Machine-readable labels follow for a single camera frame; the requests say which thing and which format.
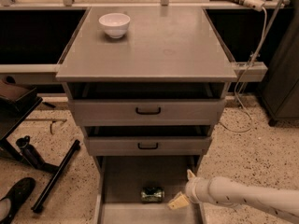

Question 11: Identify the white ceramic bowl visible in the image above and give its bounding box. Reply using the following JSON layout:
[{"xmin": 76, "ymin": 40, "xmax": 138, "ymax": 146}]
[{"xmin": 98, "ymin": 13, "xmax": 131, "ymax": 38}]

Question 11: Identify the white power cable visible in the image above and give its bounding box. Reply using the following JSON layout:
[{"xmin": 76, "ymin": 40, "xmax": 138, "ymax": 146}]
[{"xmin": 219, "ymin": 7, "xmax": 269, "ymax": 133}]

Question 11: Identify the green soda can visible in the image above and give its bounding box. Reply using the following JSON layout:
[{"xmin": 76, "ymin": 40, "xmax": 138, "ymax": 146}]
[{"xmin": 140, "ymin": 187, "xmax": 164, "ymax": 203}]

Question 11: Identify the black metal stand base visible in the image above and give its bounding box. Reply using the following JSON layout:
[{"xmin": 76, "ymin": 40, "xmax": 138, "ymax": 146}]
[{"xmin": 0, "ymin": 136, "xmax": 80, "ymax": 214}]

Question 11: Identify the grey drawer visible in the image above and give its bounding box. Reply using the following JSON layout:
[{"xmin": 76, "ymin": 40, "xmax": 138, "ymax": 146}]
[
  {"xmin": 93, "ymin": 156, "xmax": 206, "ymax": 224},
  {"xmin": 84, "ymin": 136, "xmax": 211, "ymax": 156},
  {"xmin": 68, "ymin": 99, "xmax": 225, "ymax": 126}
]

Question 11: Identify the grey drawer cabinet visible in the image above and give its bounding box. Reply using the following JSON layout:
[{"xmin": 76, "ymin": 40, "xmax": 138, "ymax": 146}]
[{"xmin": 55, "ymin": 6, "xmax": 238, "ymax": 224}]

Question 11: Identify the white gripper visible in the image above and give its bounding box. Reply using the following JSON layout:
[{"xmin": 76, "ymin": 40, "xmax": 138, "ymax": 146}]
[{"xmin": 167, "ymin": 169, "xmax": 214, "ymax": 210}]

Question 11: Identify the grey metal workbench frame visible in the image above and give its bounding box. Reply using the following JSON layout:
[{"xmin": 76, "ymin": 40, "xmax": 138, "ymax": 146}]
[{"xmin": 0, "ymin": 0, "xmax": 293, "ymax": 86}]

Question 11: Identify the middle grey drawer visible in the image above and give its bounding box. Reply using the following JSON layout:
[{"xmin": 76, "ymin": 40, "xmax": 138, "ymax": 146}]
[{"xmin": 84, "ymin": 136, "xmax": 211, "ymax": 156}]

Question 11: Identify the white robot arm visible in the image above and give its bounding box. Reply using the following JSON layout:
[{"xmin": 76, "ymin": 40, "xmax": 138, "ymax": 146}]
[{"xmin": 168, "ymin": 169, "xmax": 299, "ymax": 224}]

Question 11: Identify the black shoe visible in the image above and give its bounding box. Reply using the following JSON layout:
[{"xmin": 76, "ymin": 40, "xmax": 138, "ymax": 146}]
[{"xmin": 0, "ymin": 177, "xmax": 36, "ymax": 224}]

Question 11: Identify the dark side table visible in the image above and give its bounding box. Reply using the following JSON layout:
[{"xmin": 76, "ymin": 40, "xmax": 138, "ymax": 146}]
[{"xmin": 0, "ymin": 77, "xmax": 42, "ymax": 139}]

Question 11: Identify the bottom grey drawer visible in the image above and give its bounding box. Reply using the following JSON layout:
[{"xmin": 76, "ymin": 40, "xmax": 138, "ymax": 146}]
[{"xmin": 93, "ymin": 156, "xmax": 206, "ymax": 224}]

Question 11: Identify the dark cabinet at right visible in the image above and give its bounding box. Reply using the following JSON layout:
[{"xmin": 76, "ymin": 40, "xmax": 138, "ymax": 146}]
[{"xmin": 258, "ymin": 0, "xmax": 299, "ymax": 126}]

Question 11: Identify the top grey drawer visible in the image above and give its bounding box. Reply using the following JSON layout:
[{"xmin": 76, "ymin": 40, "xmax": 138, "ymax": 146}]
[{"xmin": 68, "ymin": 99, "xmax": 225, "ymax": 126}]

